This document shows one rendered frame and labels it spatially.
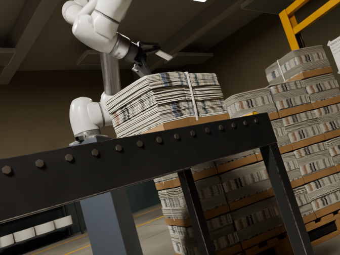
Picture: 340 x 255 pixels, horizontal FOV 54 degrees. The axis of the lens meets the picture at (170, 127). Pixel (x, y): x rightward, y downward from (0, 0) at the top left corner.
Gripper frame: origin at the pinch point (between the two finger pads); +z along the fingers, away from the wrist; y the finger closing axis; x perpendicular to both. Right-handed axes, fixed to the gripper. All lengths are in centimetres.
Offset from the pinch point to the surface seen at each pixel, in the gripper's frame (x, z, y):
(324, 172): -16, 144, 4
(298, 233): 28, 45, 61
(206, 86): 13.3, 10.9, 8.9
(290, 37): -43, 159, -137
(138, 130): -0.1, -9.2, 31.3
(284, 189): 28, 38, 47
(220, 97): 13.0, 19.1, 10.2
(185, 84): 14.1, 0.2, 13.3
